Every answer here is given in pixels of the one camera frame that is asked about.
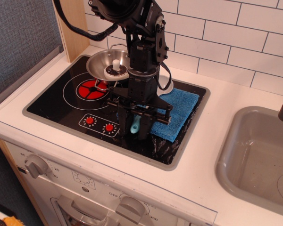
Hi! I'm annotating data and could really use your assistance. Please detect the left grey oven knob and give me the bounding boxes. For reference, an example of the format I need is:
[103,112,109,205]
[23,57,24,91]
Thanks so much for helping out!
[25,154,49,178]

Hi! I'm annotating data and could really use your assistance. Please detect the grey sink basin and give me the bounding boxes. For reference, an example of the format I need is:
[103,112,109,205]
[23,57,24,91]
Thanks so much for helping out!
[216,106,283,215]

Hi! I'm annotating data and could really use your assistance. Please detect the red stove knob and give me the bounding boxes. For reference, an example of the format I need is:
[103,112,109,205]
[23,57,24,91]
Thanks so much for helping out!
[105,124,114,132]
[85,117,94,125]

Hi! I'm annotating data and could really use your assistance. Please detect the left red stove knob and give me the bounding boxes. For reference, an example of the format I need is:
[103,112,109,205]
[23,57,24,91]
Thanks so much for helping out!
[85,117,94,125]

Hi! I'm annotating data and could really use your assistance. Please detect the grey oven knob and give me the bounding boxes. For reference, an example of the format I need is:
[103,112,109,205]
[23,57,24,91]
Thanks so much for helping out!
[25,154,49,178]
[116,196,146,224]

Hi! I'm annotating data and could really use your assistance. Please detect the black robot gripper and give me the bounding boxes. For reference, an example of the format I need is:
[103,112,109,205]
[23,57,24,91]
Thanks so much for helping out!
[108,70,173,140]

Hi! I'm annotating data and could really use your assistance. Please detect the blue and grey spoon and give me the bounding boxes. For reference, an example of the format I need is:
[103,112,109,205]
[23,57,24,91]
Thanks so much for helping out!
[130,75,174,134]

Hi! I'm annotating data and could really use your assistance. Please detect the white kitchen timer toy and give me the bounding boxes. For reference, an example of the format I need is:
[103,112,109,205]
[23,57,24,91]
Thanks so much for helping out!
[104,59,129,81]

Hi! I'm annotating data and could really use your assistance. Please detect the black toy stove top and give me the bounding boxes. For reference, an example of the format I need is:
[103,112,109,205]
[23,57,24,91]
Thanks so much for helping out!
[23,56,210,170]

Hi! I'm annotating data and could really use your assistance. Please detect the right red stove knob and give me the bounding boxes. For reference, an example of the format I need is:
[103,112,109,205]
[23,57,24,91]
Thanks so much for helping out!
[105,124,114,132]

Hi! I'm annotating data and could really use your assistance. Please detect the right grey oven knob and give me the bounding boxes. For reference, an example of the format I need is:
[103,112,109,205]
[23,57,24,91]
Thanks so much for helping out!
[116,196,146,224]

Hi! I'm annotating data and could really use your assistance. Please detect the yellow object at corner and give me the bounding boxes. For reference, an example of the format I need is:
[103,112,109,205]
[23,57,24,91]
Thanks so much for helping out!
[2,217,24,226]

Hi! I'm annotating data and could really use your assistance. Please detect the white toy oven front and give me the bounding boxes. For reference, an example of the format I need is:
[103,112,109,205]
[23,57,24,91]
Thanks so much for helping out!
[5,142,190,226]

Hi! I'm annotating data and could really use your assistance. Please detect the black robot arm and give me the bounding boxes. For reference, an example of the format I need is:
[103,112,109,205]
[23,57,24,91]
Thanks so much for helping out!
[89,0,173,140]

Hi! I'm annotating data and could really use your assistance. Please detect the wooden side post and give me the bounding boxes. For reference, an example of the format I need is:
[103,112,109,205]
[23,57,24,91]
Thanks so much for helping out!
[55,0,90,63]

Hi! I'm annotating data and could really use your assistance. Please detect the silver metal bowl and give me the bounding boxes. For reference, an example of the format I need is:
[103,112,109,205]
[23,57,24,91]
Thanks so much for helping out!
[86,45,130,87]

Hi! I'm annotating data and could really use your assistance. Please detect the blue folded cloth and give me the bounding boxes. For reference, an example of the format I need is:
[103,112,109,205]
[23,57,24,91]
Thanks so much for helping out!
[150,88,200,142]

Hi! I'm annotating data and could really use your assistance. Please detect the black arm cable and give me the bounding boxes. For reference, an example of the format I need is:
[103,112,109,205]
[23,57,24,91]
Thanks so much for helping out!
[53,0,118,41]

